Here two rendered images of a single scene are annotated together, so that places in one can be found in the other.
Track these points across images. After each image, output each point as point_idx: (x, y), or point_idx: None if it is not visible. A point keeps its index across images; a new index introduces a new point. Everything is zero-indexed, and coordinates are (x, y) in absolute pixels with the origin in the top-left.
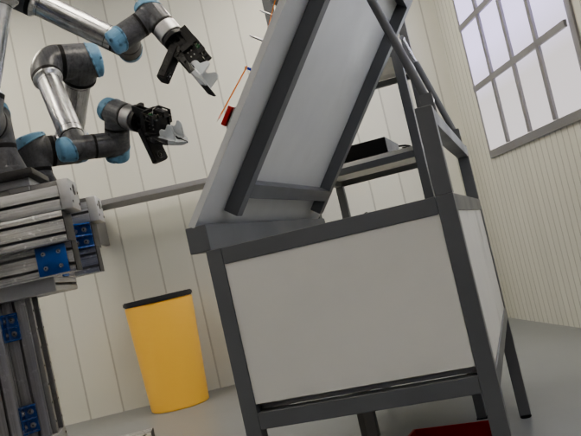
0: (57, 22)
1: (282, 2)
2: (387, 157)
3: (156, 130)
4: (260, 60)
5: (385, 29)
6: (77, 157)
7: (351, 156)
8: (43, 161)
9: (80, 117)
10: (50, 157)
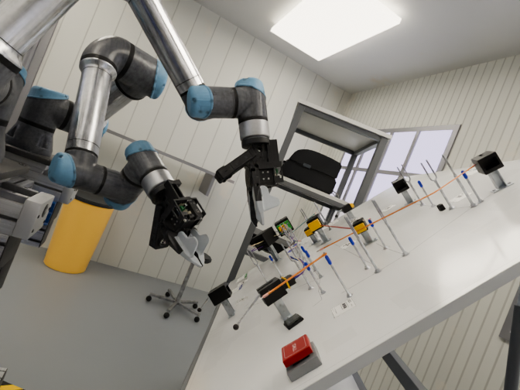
0: (147, 29)
1: (487, 289)
2: None
3: (177, 227)
4: (405, 340)
5: (515, 354)
6: (70, 186)
7: (279, 252)
8: (49, 122)
9: (109, 112)
10: (59, 122)
